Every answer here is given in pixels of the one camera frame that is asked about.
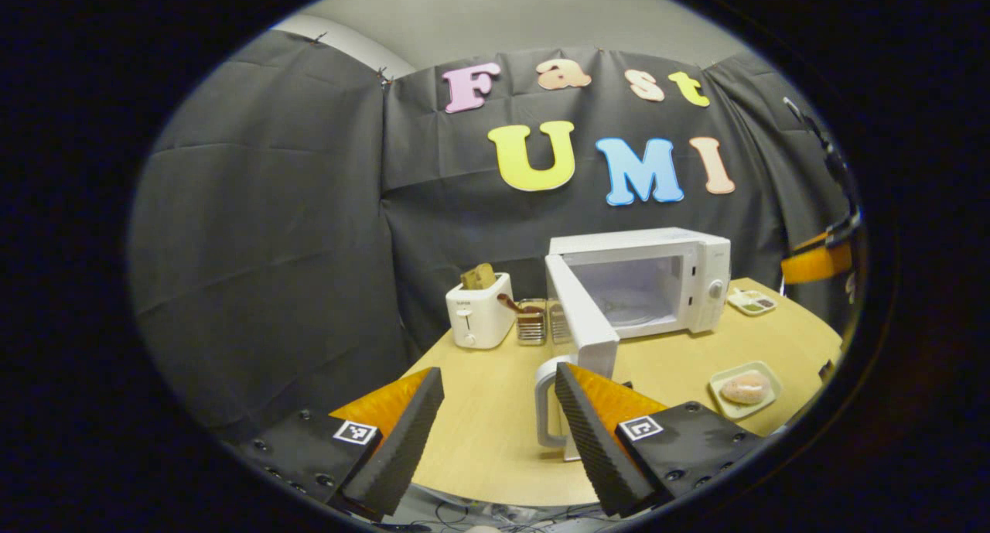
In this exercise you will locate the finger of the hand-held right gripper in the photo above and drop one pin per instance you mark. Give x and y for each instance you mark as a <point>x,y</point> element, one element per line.
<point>816,261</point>

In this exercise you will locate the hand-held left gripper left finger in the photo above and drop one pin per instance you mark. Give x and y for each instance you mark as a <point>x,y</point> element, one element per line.
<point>406,440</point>

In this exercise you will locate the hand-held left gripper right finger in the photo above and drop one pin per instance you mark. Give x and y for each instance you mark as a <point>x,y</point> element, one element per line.
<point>595,444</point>

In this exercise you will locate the pale green square plate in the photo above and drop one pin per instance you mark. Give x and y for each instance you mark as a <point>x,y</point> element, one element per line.
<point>766,405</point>

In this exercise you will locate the white microwave oven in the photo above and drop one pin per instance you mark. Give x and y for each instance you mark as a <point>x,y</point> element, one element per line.
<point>642,243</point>

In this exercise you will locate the white divided plate with grains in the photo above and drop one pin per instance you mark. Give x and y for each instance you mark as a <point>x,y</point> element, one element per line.
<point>752,302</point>

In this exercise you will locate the white toaster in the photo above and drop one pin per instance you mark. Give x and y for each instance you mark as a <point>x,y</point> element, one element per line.
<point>479,316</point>

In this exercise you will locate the brown curved utensil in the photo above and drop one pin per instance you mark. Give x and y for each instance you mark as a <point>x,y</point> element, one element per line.
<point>514,304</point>

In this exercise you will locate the black backdrop cloth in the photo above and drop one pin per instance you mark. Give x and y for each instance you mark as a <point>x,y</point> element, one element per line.
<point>271,247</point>

